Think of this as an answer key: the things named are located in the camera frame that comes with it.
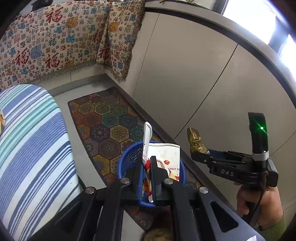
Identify green sleeve forearm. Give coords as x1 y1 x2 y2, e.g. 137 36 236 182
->
261 214 287 241

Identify white red paper carton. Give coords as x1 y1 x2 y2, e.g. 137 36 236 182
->
142 121 181 203

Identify person right hand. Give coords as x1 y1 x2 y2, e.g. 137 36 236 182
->
234 181 284 230

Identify gold foil wrapper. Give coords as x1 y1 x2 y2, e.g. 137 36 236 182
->
187 128 210 154

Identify large patterned fu blanket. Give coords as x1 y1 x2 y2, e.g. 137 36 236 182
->
1 1 111 90

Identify hexagon patterned floor mat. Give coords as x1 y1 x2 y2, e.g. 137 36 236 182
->
67 86 204 232

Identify small patterned fu blanket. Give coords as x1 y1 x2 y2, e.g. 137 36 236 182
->
96 1 145 82

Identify blue green striped tablecloth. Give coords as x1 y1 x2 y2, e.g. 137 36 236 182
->
1 84 81 240

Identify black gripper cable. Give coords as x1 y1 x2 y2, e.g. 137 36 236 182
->
248 178 269 229

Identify beige kitchen cabinet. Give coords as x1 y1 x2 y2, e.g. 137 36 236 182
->
120 9 295 212

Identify blue plastic trash basket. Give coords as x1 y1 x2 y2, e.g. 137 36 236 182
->
117 141 186 207

